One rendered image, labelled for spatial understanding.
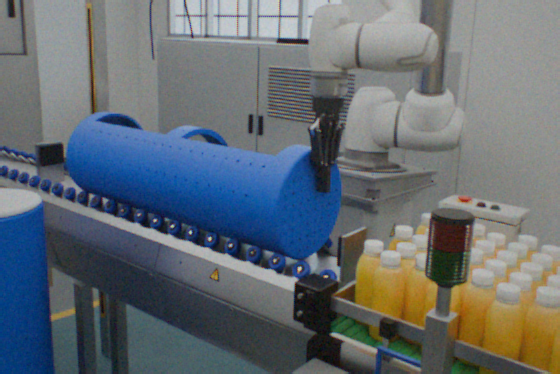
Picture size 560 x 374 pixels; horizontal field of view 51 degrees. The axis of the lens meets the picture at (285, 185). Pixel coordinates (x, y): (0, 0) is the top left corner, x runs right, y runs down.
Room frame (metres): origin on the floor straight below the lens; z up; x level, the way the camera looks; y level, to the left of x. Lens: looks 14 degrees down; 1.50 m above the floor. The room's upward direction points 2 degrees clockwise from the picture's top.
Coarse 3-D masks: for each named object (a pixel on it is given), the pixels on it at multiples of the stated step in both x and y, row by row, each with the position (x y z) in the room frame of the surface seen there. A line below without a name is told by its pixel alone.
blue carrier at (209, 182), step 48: (96, 144) 1.76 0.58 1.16; (144, 144) 1.65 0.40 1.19; (192, 144) 1.56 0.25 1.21; (96, 192) 1.81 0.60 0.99; (144, 192) 1.61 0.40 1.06; (192, 192) 1.48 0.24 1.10; (240, 192) 1.38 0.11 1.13; (288, 192) 1.34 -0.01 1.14; (336, 192) 1.50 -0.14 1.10; (240, 240) 1.44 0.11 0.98; (288, 240) 1.35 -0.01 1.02
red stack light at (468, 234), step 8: (432, 224) 0.81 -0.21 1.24; (440, 224) 0.80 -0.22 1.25; (472, 224) 0.80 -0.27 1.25; (432, 232) 0.81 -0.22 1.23; (440, 232) 0.80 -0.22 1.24; (448, 232) 0.79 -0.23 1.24; (456, 232) 0.79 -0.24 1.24; (464, 232) 0.79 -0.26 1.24; (472, 232) 0.80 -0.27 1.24; (432, 240) 0.81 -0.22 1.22; (440, 240) 0.80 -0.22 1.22; (448, 240) 0.79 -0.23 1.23; (456, 240) 0.79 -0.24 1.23; (464, 240) 0.79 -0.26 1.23; (472, 240) 0.81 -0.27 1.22; (440, 248) 0.80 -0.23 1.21; (448, 248) 0.79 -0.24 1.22; (456, 248) 0.79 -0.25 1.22; (464, 248) 0.79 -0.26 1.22
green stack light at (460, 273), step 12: (432, 252) 0.81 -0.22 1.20; (444, 252) 0.79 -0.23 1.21; (468, 252) 0.80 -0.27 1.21; (432, 264) 0.81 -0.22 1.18; (444, 264) 0.79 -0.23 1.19; (456, 264) 0.79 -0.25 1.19; (468, 264) 0.80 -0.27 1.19; (432, 276) 0.80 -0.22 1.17; (444, 276) 0.79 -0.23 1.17; (456, 276) 0.79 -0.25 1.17
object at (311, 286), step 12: (312, 276) 1.18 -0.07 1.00; (300, 288) 1.14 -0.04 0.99; (312, 288) 1.12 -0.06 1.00; (324, 288) 1.12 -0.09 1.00; (336, 288) 1.15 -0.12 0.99; (300, 300) 1.14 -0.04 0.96; (312, 300) 1.10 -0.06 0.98; (324, 300) 1.12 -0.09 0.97; (300, 312) 1.13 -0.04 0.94; (312, 312) 1.11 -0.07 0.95; (324, 312) 1.12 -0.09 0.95; (336, 312) 1.16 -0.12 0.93; (312, 324) 1.12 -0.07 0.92; (324, 324) 1.12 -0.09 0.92
